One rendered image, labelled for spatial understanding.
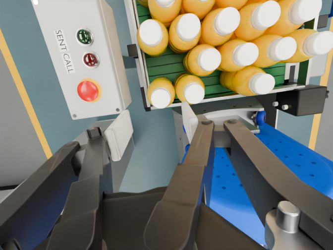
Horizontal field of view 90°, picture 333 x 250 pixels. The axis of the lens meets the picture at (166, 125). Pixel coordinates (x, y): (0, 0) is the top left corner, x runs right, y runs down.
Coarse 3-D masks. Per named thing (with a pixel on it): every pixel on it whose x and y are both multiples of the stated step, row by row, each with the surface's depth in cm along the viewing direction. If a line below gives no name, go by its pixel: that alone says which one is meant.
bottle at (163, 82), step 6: (156, 78) 42; (162, 78) 40; (150, 84) 37; (156, 84) 35; (162, 84) 35; (168, 84) 36; (150, 90) 36; (168, 90) 35; (174, 90) 38; (150, 96) 36; (174, 96) 38; (150, 102) 37; (162, 108) 38
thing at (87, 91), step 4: (80, 84) 29; (84, 84) 29; (88, 84) 29; (92, 84) 29; (80, 88) 29; (84, 88) 29; (88, 88) 29; (92, 88) 29; (96, 88) 29; (80, 92) 29; (84, 92) 29; (88, 92) 29; (92, 92) 29; (96, 92) 29; (80, 96) 29; (84, 96) 29; (88, 96) 29; (92, 96) 29; (96, 96) 30; (84, 100) 30; (88, 100) 30; (92, 100) 30
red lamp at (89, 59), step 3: (87, 54) 27; (90, 54) 27; (93, 54) 28; (84, 57) 27; (87, 57) 27; (90, 57) 27; (93, 57) 27; (84, 60) 27; (87, 60) 27; (90, 60) 27; (93, 60) 28; (96, 60) 28; (87, 63) 28; (90, 63) 28; (93, 63) 28; (96, 63) 28; (90, 66) 28
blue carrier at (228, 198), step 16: (272, 144) 40; (288, 144) 39; (224, 160) 37; (288, 160) 34; (304, 160) 33; (320, 160) 32; (224, 176) 32; (304, 176) 29; (320, 176) 29; (224, 192) 28; (240, 192) 28; (224, 208) 26; (240, 208) 25; (240, 224) 26; (256, 224) 25; (256, 240) 26
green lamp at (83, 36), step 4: (80, 32) 26; (84, 32) 26; (88, 32) 27; (76, 36) 26; (80, 36) 26; (84, 36) 26; (88, 36) 26; (80, 40) 26; (84, 40) 26; (88, 40) 27; (84, 44) 27
